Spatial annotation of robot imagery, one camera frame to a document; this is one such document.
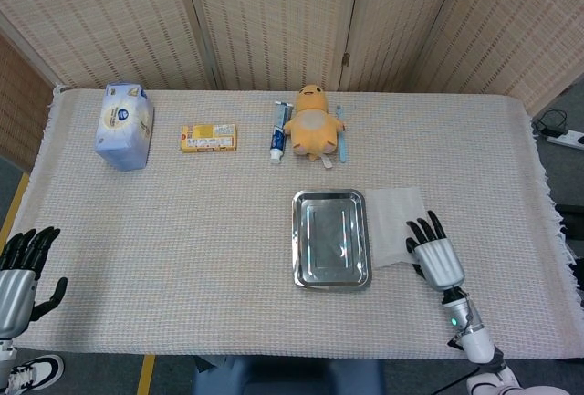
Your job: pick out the brown woven panel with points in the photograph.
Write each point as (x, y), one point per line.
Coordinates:
(20, 107)

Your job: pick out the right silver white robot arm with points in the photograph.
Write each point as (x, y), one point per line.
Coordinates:
(474, 340)

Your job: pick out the blue white tissue pack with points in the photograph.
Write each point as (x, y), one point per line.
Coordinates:
(123, 130)

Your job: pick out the white power strip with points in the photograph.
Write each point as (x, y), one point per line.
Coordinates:
(566, 138)

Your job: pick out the yellow plush toy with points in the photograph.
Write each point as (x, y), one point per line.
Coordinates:
(312, 126)

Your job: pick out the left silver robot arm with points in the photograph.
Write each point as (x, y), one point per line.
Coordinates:
(5, 358)

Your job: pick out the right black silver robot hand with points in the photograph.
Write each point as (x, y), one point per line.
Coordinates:
(438, 262)

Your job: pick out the beige woven tablecloth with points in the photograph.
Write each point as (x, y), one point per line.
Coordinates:
(205, 231)

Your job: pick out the yellow small box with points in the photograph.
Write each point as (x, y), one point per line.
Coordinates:
(209, 138)

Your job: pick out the white blue toothpaste tube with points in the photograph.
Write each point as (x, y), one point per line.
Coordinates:
(277, 135)

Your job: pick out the white black sneaker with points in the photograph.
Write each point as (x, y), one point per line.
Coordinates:
(38, 372)

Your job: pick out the light blue toothbrush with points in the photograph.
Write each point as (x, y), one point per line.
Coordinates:
(342, 139)

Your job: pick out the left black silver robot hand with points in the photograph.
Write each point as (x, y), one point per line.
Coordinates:
(16, 290)

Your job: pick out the white cloth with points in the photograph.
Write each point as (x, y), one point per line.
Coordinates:
(388, 221)

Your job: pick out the beige woven folding screen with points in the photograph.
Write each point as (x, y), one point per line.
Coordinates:
(274, 16)

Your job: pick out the silver metal tray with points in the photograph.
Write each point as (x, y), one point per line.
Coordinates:
(330, 240)

